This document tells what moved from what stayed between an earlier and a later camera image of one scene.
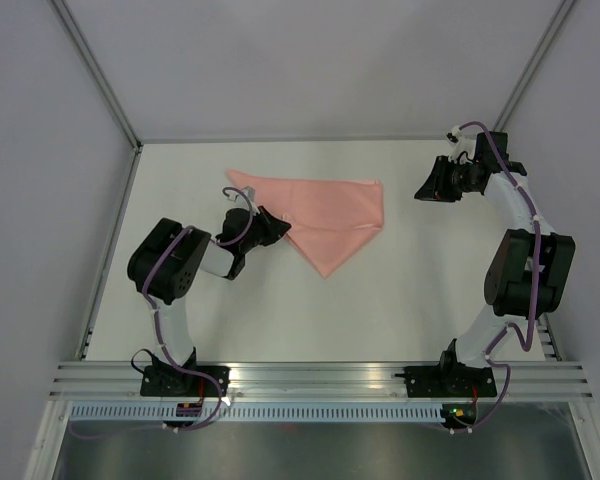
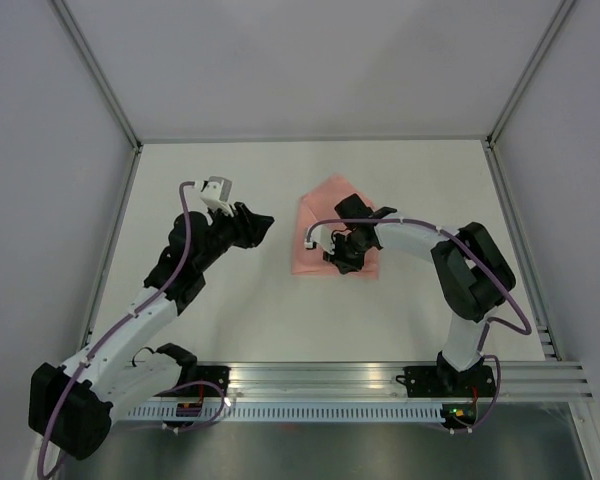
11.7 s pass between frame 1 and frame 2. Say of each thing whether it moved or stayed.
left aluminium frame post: stayed
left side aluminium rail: stayed
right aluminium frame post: stayed
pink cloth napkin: moved
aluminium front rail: stayed
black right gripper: moved
